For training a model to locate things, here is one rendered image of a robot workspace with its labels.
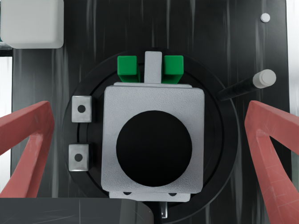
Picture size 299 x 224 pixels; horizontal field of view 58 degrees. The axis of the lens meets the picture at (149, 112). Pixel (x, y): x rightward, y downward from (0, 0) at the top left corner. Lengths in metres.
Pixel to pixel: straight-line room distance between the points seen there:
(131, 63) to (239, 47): 0.12
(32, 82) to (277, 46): 0.21
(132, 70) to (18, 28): 0.11
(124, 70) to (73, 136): 0.08
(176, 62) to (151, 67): 0.02
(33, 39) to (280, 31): 0.21
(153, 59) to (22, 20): 0.12
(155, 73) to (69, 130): 0.09
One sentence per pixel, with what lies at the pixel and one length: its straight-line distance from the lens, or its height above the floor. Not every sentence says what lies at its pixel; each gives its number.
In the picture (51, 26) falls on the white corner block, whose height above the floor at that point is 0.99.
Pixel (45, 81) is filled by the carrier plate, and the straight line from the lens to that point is 0.25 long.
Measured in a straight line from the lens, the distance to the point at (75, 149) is 0.20.
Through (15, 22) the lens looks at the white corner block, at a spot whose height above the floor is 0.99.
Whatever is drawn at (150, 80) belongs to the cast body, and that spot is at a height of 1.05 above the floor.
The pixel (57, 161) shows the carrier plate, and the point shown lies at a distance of 0.25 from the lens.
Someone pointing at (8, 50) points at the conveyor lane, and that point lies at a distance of 0.33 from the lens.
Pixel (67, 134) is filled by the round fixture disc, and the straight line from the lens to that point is 0.22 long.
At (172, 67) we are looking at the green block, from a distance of 0.16.
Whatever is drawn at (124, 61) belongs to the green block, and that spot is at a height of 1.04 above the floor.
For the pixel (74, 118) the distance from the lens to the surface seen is 0.20.
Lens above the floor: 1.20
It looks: 87 degrees down
